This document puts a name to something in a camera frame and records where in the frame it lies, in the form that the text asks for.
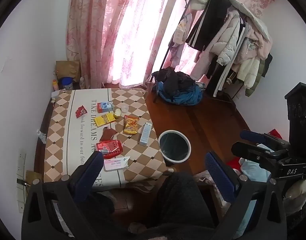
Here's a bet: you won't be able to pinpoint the brown checkered tablecloth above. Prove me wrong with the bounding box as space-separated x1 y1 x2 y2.
43 87 169 191

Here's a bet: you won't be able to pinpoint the blue lidded tin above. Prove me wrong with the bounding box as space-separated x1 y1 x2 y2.
59 77 74 90

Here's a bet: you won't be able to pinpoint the orange snack packet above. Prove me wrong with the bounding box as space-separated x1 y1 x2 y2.
123 115 140 135

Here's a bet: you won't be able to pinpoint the brown torn wrapper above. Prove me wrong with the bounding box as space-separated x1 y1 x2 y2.
100 127 118 142

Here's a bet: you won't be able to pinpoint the person's right forearm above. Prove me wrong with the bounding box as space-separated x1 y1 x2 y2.
283 179 306 228

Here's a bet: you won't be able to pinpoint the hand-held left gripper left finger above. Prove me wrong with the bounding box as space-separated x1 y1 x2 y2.
21 150 105 240

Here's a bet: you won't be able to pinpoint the pale lilac garment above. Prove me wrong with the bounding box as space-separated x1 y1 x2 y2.
172 12 192 67

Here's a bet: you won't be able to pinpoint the brown cardboard piece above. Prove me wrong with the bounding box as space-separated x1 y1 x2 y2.
26 170 42 184

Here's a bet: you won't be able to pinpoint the pink fuzzy coat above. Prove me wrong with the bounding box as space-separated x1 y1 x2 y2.
239 20 273 63

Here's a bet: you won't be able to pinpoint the red cloth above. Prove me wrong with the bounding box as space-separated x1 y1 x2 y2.
227 129 283 174

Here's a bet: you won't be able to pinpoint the pink floral curtain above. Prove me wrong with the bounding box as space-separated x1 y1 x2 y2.
66 0 276 90

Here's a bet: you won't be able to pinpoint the yellow flat box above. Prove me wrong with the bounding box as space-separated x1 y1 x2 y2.
97 113 116 128

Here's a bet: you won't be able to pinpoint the black clothes pile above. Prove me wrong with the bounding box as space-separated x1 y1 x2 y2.
152 67 196 93

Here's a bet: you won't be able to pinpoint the white rimmed trash bin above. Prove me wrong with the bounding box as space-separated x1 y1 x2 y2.
158 129 192 167

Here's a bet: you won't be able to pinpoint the light blue slim box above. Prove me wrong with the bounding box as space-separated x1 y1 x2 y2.
139 122 153 146

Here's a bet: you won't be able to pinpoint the white wall outlet strip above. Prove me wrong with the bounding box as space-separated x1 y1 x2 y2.
16 149 27 214

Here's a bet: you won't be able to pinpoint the light blue cloth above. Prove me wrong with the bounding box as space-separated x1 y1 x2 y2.
239 144 274 183

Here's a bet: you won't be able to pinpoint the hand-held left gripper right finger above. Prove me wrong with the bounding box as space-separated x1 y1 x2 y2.
205 151 289 240

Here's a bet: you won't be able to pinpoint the person's dark fuzzy pants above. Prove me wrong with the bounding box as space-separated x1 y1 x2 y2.
88 171 218 240

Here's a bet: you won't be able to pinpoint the olive green jacket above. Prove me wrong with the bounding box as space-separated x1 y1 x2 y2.
245 55 273 97

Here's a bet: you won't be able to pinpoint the black white-striped pants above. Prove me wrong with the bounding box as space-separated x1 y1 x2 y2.
185 0 231 52

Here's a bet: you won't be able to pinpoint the wooden table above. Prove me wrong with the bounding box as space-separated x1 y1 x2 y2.
34 97 173 193

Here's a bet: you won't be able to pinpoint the pale pink robe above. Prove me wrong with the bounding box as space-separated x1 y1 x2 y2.
190 50 218 80

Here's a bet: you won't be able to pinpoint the brown paper bag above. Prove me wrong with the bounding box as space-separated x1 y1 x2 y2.
56 60 81 83

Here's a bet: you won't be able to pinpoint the blue and grey clothes pile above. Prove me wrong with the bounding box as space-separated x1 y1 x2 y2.
155 82 204 107

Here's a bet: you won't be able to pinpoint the white tissue packet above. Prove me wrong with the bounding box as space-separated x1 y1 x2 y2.
104 156 131 172

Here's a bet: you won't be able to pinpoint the black clothes rack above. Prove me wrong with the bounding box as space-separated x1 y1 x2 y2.
153 0 237 105

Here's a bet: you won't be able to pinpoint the white quilted puffer jacket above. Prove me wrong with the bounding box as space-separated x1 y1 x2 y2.
210 10 246 65

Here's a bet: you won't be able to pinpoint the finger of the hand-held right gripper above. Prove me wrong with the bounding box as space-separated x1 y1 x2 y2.
231 141 291 167
240 129 291 150

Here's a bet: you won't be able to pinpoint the blue white milk carton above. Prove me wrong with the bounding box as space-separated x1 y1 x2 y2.
97 101 114 113

